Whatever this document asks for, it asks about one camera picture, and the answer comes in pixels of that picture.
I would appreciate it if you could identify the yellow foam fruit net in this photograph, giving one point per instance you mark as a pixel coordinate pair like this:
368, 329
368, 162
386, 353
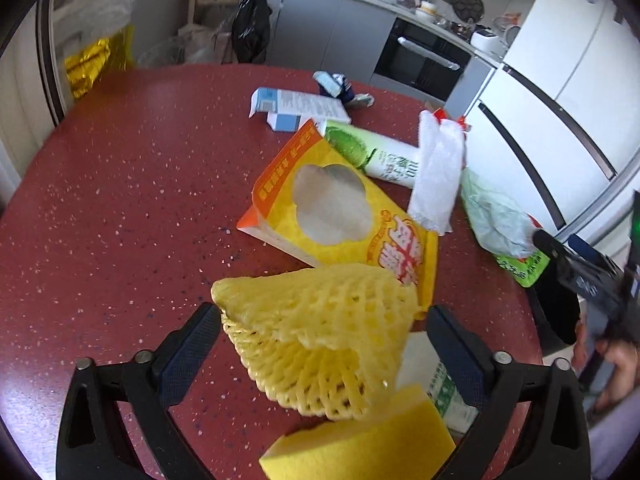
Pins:
325, 342

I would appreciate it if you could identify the green tea plastic bottle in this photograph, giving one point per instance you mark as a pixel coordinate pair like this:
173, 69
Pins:
377, 156

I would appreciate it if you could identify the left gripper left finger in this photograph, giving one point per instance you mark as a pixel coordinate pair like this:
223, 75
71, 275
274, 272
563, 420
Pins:
93, 442

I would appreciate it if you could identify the white rice cooker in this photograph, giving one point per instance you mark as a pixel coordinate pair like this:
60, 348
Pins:
487, 41

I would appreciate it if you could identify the green white bag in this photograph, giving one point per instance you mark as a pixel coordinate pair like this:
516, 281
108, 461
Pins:
503, 229

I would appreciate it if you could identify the green white milk carton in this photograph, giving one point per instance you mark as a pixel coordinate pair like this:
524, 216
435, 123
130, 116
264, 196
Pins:
421, 365

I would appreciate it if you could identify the wooden rack with basket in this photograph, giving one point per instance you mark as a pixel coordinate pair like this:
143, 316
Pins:
216, 16

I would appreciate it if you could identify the black garbage bag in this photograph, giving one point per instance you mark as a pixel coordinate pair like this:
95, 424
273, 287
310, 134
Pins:
251, 31

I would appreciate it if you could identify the yellow orange snack bag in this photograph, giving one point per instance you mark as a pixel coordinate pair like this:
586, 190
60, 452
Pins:
311, 203

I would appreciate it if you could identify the grey kitchen cabinets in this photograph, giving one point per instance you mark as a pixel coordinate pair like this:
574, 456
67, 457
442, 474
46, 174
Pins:
348, 36

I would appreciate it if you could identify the white refrigerator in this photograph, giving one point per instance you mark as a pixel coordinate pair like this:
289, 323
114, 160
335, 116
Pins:
557, 126

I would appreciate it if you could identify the yellow sponge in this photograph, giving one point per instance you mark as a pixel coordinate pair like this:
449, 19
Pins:
407, 440

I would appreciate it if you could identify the blue white wrapper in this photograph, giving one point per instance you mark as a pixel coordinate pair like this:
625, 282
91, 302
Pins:
337, 86

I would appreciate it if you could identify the black round mould pan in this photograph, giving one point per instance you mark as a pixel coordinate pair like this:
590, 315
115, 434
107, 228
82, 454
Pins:
467, 11

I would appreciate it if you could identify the blue white cardboard box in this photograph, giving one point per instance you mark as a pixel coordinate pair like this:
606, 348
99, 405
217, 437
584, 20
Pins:
286, 111

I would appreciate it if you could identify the built-in black oven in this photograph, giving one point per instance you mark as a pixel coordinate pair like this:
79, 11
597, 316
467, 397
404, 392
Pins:
416, 58

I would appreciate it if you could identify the gold foil bag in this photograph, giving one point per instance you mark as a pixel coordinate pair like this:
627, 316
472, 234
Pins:
83, 68

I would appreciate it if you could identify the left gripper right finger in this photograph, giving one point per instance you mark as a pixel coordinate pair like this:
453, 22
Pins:
553, 442

